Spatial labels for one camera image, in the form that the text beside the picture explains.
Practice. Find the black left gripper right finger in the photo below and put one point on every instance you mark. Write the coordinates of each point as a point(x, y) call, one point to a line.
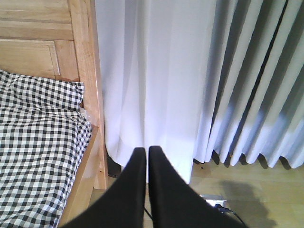
point(174, 204)

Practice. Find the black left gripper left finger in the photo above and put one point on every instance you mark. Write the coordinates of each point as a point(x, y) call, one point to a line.
point(122, 205)

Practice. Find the white floor power strip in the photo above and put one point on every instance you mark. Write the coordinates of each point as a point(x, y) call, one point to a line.
point(214, 199)

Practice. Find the black white checkered bedding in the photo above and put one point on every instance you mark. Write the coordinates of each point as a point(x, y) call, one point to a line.
point(43, 137)

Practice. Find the grey pleated curtain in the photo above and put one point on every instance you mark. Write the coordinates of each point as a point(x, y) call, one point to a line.
point(253, 91)

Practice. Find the white curtain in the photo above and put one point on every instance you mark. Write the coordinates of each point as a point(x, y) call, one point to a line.
point(153, 61)

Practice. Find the wooden bed frame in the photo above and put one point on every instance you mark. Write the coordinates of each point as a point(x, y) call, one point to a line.
point(58, 39)

